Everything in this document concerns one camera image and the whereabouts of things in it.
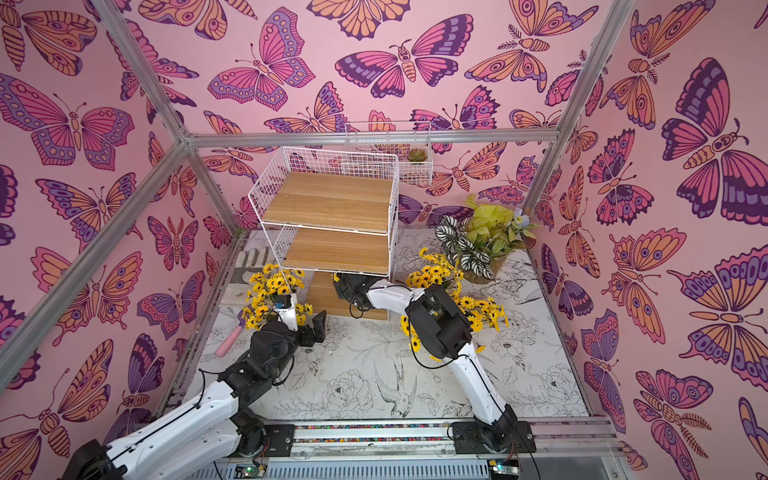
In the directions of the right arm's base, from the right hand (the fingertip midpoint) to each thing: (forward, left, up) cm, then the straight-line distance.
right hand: (357, 275), depth 102 cm
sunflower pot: (-11, +22, +12) cm, 27 cm away
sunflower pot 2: (-18, +25, +9) cm, 32 cm away
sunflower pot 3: (-7, -26, +10) cm, 29 cm away
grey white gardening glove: (+7, +41, -2) cm, 42 cm away
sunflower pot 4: (-18, -37, +8) cm, 42 cm away
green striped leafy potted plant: (-1, -37, +19) cm, 42 cm away
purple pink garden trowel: (-23, +36, -1) cm, 43 cm away
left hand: (-20, +9, +11) cm, 24 cm away
